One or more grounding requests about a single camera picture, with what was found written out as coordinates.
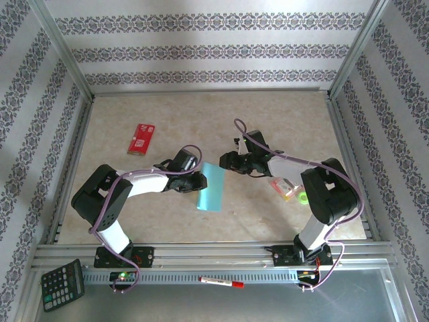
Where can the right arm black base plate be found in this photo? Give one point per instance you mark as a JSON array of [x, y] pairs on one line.
[[281, 256]]

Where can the red white marker pen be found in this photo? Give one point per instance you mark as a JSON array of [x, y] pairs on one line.
[[221, 282]]

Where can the green tape roll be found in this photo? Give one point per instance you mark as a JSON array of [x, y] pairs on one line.
[[303, 198]]

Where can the grey metal shelf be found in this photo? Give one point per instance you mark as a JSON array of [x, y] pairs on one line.
[[218, 305]]

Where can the red snack packet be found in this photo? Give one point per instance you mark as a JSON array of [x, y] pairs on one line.
[[140, 139]]

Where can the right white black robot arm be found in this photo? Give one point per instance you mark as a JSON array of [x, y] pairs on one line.
[[332, 198]]

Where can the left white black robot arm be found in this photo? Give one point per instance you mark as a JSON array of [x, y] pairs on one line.
[[97, 201]]

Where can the aluminium frame post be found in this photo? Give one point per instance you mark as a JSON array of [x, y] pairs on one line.
[[60, 43], [358, 43]]

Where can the black calculator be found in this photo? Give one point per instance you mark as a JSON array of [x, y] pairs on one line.
[[62, 285]]

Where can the light blue paper sheet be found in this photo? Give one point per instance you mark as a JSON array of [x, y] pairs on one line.
[[212, 188]]

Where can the aluminium frame rail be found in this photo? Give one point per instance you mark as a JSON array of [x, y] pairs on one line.
[[352, 161], [207, 92], [72, 161]]

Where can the long aluminium base rail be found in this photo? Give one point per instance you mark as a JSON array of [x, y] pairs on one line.
[[214, 255]]

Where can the small lit circuit board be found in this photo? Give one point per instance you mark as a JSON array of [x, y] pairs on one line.
[[123, 275], [306, 274]]

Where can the pink clear plastic case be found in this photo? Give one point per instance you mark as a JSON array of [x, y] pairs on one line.
[[283, 188]]

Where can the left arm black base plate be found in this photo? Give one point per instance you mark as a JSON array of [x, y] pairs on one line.
[[144, 256]]

